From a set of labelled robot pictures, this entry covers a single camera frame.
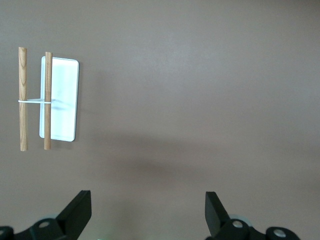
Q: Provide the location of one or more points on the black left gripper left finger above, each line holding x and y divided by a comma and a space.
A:
72, 215

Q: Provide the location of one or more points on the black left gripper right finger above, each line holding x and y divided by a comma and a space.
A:
217, 220

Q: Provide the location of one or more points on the brown table cover sheet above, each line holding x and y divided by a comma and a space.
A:
187, 100

